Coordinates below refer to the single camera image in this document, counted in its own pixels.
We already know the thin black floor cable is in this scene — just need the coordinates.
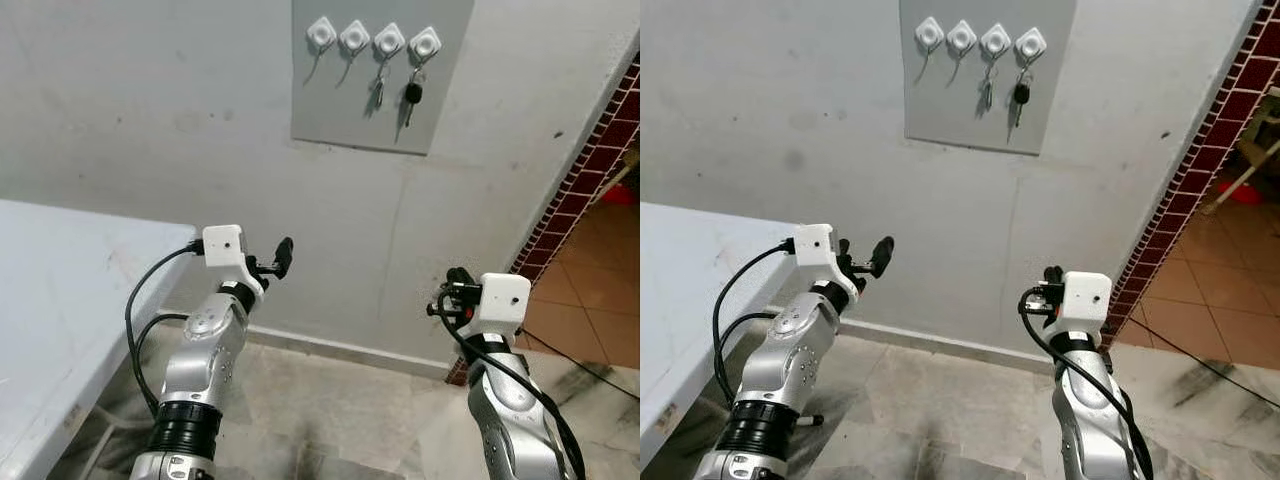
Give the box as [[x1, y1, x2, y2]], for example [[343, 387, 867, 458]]
[[1130, 320, 1280, 383], [522, 330, 641, 403]]

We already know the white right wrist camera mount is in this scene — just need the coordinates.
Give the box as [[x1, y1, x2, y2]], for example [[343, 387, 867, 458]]
[[468, 273, 532, 341], [1052, 271, 1113, 339]]

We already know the white slanted pole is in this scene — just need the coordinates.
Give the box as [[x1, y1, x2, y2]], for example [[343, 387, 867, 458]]
[[1204, 140, 1280, 215]]

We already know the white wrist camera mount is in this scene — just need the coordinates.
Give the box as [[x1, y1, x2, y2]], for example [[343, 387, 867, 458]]
[[795, 225, 861, 301], [1052, 271, 1113, 339], [468, 273, 532, 341], [202, 225, 266, 299]]

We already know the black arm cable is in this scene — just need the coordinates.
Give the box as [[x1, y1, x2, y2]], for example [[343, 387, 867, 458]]
[[123, 240, 206, 417], [711, 240, 799, 407], [1018, 288, 1154, 480], [436, 295, 588, 480]]

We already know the black car key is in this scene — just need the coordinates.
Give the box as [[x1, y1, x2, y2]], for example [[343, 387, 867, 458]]
[[402, 66, 426, 128], [1011, 66, 1033, 128]]

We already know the red tiled wall strip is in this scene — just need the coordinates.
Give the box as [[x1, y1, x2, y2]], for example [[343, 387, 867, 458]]
[[1100, 0, 1280, 347], [447, 55, 641, 387]]

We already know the grey wall panel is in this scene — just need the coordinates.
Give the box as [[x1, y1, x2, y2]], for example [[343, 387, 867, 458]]
[[899, 0, 1078, 156], [291, 0, 475, 156]]

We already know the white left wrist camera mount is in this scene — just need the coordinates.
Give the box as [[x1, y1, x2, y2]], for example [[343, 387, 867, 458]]
[[202, 225, 266, 299], [795, 225, 861, 301]]

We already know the white square wall hook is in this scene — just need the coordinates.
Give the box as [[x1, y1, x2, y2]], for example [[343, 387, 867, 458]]
[[980, 23, 1013, 64], [1015, 27, 1049, 68], [339, 21, 371, 61], [373, 24, 406, 64], [914, 16, 946, 57], [306, 17, 338, 57], [946, 20, 979, 61], [409, 27, 443, 68]]

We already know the white folding table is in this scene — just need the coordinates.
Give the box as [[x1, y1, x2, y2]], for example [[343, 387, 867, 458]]
[[640, 202, 827, 471], [0, 198, 198, 480]]

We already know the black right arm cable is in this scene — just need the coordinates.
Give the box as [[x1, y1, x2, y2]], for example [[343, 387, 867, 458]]
[[1018, 288, 1154, 480], [436, 295, 588, 480]]

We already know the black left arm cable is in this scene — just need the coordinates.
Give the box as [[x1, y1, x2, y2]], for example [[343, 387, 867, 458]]
[[123, 240, 206, 417], [711, 240, 799, 407]]

